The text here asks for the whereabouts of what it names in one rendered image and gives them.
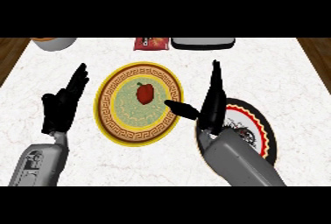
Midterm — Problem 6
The yellow brown patterned plate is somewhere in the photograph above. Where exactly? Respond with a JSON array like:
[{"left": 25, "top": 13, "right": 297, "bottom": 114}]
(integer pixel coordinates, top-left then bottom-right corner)
[{"left": 93, "top": 60, "right": 186, "bottom": 148}]

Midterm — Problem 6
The red snack packet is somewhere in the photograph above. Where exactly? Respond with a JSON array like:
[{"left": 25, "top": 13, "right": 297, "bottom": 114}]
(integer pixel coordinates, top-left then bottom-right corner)
[{"left": 133, "top": 37, "right": 171, "bottom": 52}]

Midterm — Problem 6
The black and white appliance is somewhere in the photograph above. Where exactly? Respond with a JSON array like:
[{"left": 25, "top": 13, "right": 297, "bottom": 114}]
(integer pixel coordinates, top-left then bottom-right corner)
[{"left": 170, "top": 37, "right": 236, "bottom": 51}]

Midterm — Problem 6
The grey bowl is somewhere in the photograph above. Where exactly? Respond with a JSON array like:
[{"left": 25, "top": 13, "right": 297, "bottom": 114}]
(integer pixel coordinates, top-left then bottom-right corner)
[{"left": 29, "top": 37, "right": 78, "bottom": 53}]

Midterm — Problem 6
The black red white plate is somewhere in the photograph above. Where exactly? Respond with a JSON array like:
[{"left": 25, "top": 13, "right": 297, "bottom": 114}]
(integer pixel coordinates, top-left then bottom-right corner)
[{"left": 195, "top": 97, "right": 278, "bottom": 166}]

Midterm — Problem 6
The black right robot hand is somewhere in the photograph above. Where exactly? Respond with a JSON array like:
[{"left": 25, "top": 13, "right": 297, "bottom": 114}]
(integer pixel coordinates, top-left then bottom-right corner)
[{"left": 162, "top": 59, "right": 229, "bottom": 137}]

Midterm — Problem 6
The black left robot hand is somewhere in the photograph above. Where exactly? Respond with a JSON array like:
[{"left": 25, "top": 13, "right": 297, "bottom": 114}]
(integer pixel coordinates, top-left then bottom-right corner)
[{"left": 40, "top": 62, "right": 90, "bottom": 136}]

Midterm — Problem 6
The red bell pepper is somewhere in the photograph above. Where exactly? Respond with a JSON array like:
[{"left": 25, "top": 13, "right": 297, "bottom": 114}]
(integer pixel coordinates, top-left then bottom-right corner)
[{"left": 134, "top": 81, "right": 155, "bottom": 106}]

